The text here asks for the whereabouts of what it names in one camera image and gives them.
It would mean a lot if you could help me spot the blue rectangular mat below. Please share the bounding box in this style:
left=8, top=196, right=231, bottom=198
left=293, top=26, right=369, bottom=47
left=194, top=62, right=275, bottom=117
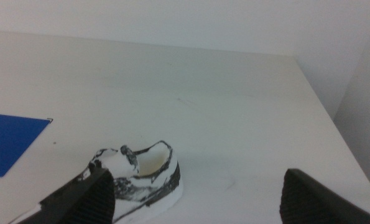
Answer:
left=0, top=112, right=53, bottom=177

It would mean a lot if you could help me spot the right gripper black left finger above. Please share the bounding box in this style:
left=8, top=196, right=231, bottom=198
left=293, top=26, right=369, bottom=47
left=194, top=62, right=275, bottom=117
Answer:
left=16, top=167, right=116, bottom=224

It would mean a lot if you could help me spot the white and black sneaker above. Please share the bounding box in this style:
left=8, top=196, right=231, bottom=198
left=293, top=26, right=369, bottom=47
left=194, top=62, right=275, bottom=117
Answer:
left=9, top=140, right=184, bottom=224

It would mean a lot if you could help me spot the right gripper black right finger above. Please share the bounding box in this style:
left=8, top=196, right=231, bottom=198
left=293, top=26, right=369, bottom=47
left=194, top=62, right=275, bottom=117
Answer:
left=279, top=168, right=370, bottom=224

